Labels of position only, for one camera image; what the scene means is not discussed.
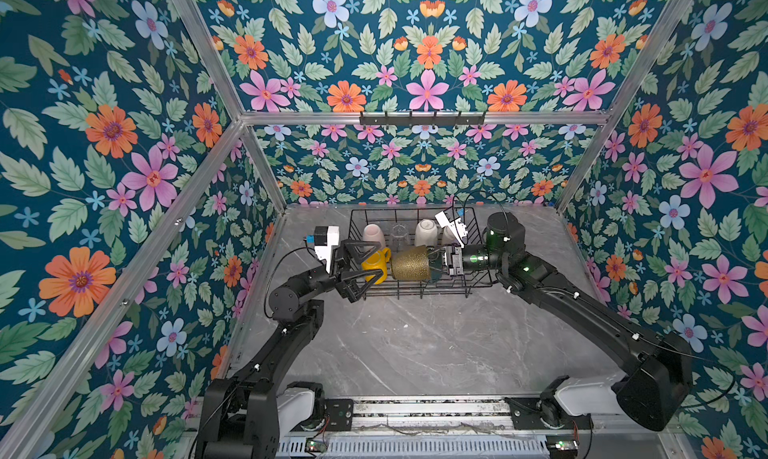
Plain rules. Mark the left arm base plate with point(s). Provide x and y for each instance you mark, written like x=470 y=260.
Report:
x=335 y=415

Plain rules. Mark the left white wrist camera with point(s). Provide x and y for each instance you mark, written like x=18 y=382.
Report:
x=323 y=241

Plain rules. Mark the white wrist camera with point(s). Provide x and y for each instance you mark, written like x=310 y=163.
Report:
x=454 y=230
x=323 y=241

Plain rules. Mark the olive green glass cup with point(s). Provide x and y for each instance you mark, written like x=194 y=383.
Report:
x=412 y=264

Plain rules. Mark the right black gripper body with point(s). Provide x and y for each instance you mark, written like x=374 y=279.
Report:
x=455 y=262

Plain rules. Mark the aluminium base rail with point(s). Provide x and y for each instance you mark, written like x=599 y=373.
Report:
x=419 y=417

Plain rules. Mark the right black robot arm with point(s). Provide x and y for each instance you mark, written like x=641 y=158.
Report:
x=654 y=374

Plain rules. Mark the yellow mug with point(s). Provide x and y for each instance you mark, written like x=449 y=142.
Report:
x=376 y=266

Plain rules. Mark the black wall hook rail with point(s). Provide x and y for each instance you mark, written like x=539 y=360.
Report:
x=408 y=119

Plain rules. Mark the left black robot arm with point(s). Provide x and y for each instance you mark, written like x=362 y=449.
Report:
x=239 y=417

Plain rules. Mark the black wire dish rack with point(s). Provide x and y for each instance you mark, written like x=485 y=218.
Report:
x=411 y=216

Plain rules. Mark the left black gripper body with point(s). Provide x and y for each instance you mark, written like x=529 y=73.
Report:
x=337 y=273

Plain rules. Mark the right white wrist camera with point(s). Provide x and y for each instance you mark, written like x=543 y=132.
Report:
x=454 y=230

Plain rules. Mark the white ceramic mug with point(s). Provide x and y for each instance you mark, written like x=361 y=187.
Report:
x=426 y=233

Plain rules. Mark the clear glass cup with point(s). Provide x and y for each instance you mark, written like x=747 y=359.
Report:
x=400 y=237

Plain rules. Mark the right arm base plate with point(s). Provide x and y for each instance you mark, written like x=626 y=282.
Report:
x=529 y=413

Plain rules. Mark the cream mug pink handle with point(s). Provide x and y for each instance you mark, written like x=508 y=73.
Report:
x=373 y=233

